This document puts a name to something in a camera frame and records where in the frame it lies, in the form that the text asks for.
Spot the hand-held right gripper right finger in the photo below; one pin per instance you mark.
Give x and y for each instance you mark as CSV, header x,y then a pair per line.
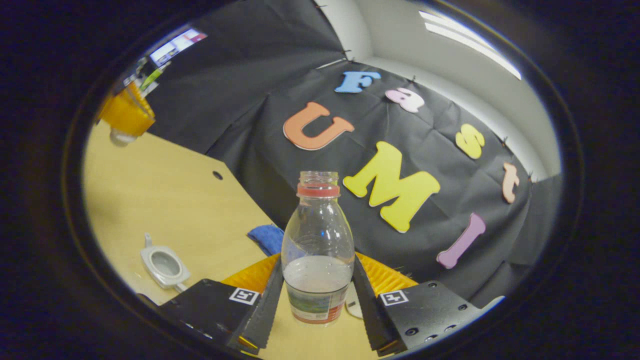
x,y
367,305

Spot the computer monitor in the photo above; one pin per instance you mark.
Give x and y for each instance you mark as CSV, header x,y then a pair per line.
x,y
175,46

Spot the white teacup lid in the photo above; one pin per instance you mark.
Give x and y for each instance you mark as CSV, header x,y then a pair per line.
x,y
120,137

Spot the ceiling light panel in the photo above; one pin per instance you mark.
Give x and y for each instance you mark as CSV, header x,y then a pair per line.
x,y
470,42

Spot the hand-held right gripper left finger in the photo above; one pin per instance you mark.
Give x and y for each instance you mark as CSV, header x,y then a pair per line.
x,y
267,305

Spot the clear plastic water bottle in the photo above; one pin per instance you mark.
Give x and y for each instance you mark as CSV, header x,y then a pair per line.
x,y
318,235

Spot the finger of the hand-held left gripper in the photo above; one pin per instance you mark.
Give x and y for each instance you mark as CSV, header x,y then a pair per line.
x,y
127,112

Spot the green bottle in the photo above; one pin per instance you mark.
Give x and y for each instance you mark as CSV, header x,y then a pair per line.
x,y
154,76

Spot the black backdrop cloth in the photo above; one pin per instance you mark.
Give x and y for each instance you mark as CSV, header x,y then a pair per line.
x,y
260,100

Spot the blue towel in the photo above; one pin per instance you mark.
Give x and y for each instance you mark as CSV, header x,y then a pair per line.
x,y
269,239

